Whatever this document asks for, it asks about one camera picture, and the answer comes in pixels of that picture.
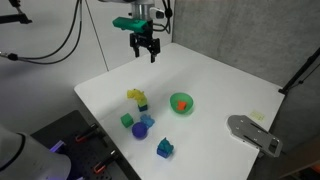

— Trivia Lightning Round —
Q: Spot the grey metal mounting plate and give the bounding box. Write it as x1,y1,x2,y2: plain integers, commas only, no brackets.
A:
226,114,284,159

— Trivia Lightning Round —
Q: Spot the black stand pole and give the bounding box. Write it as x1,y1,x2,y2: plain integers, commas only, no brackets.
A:
278,46,320,96

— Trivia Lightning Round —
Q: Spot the black orange clamp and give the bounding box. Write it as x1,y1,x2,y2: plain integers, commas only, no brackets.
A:
74,122,100,144
92,150,120,175

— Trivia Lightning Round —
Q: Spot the black cable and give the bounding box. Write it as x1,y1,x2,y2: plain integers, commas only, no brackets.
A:
0,0,83,66

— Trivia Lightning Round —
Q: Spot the light blue elephant toy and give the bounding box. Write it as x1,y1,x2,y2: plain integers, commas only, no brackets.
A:
139,113,156,129

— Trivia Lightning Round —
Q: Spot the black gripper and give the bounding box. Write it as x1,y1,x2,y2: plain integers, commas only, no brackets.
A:
129,31,161,64

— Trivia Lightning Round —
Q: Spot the yellow sticky note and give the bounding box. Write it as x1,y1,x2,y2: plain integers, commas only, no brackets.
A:
249,110,267,122

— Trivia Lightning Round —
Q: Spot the blue and green block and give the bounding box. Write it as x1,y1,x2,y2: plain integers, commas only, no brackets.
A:
138,103,150,113

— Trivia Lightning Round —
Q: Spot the green plastic bowl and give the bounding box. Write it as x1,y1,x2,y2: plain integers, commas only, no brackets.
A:
169,92,195,116

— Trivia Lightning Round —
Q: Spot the white cylindrical robot base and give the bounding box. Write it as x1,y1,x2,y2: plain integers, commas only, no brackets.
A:
0,124,73,180

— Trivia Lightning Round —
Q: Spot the lime yellow block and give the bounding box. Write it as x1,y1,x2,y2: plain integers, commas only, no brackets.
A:
137,96,149,108

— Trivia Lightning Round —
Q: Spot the orange toy figure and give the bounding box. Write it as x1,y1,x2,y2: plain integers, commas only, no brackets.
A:
176,100,188,112

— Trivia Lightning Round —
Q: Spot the black perforated board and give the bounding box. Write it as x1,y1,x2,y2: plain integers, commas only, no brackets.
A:
30,109,142,180

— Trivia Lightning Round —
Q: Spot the purple spiky ball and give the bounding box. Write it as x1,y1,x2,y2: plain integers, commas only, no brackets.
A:
131,121,149,140

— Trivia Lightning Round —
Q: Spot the yellow spiky toy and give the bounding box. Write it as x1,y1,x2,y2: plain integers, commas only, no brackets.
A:
134,88,147,100

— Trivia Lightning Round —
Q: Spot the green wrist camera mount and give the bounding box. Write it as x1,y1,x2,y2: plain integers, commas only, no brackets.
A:
112,16,150,34

